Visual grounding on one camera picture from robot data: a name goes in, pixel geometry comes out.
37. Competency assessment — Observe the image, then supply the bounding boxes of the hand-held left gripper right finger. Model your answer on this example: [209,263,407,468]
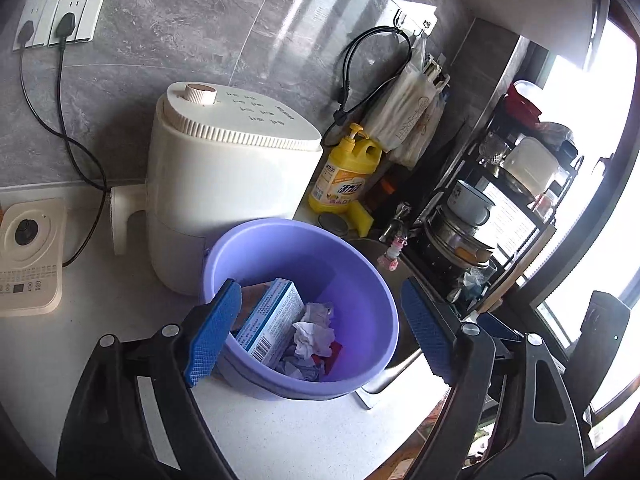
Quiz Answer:
[400,276,586,480]

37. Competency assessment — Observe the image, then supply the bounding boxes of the brown paper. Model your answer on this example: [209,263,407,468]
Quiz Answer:
[239,282,275,332]

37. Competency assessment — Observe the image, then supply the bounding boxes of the white wall socket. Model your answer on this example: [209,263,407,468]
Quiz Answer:
[48,0,109,46]
[12,0,62,52]

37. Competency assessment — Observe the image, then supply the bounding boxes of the round metal sink strainer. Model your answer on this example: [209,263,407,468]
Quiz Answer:
[317,212,351,237]

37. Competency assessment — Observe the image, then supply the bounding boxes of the beige induction cooker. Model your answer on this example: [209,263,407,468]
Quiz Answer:
[0,197,68,317]

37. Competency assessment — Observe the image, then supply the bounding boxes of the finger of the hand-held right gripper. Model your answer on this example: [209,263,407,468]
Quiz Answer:
[477,312,524,344]

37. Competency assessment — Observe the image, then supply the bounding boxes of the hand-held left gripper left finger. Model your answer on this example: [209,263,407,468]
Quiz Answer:
[56,278,244,480]

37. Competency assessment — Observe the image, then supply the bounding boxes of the hanging plastic bags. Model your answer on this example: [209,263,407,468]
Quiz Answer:
[361,60,442,152]

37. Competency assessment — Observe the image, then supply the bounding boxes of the white enamel mug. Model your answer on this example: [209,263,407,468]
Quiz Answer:
[446,180,497,227]

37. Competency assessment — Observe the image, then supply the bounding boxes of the looped black hanging cable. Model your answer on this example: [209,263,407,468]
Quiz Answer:
[332,27,414,127]

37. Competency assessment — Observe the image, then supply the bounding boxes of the white plastic bag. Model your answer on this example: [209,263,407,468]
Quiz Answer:
[389,97,447,169]

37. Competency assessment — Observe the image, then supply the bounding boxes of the white wall hook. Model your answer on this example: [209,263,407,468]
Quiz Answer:
[392,0,439,37]

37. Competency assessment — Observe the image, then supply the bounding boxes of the purple-silver snack wrappers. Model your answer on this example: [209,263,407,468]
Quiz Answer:
[272,350,327,382]

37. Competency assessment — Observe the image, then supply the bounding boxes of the pink faucet filter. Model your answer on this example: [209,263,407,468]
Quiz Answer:
[381,237,407,272]

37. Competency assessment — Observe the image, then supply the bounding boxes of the black dish rack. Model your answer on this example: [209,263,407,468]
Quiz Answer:
[414,104,587,312]

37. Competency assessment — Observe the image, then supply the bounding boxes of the purple plastic bucket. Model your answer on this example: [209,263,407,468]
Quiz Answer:
[202,217,401,401]

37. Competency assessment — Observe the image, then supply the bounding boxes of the black power cable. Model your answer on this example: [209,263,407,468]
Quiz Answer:
[57,46,110,269]
[19,42,109,194]

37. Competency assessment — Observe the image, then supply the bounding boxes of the white air fryer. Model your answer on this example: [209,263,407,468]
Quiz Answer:
[110,81,325,297]

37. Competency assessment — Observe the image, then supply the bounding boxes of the steel sink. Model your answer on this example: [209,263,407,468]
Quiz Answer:
[350,237,431,408]

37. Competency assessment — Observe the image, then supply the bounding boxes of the yellow detergent pump bottle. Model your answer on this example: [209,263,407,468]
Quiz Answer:
[307,122,384,214]

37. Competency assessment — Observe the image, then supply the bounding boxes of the red wrapper scrap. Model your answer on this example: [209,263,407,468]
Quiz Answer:
[312,342,344,372]

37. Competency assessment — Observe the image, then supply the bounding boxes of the stacked steel pots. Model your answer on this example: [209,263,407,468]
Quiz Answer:
[424,207,507,269]

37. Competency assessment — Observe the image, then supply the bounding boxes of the chrome faucet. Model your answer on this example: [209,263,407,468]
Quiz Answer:
[379,202,417,246]

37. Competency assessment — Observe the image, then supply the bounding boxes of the yellow sponge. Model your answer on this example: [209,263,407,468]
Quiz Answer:
[347,202,374,237]

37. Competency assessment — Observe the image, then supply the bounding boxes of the white plastic container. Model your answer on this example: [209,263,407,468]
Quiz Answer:
[501,136,559,197]

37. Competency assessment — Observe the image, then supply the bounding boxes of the dark brown bottle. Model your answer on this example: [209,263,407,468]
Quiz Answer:
[369,165,417,217]

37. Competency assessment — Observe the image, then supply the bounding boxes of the white tissue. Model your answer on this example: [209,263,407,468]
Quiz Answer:
[291,302,337,361]

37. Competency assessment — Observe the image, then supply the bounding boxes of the blue and white carton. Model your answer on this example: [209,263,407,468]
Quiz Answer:
[232,277,307,372]

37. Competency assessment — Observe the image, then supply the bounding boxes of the wooden cutting board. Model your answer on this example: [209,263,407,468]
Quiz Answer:
[479,224,559,317]

